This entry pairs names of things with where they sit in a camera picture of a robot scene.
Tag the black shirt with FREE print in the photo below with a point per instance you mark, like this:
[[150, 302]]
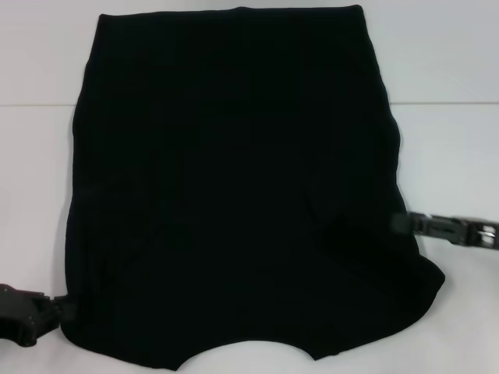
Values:
[[234, 175]]

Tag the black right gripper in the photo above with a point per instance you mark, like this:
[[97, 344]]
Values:
[[475, 235]]

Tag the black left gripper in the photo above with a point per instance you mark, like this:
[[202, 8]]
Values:
[[19, 315]]

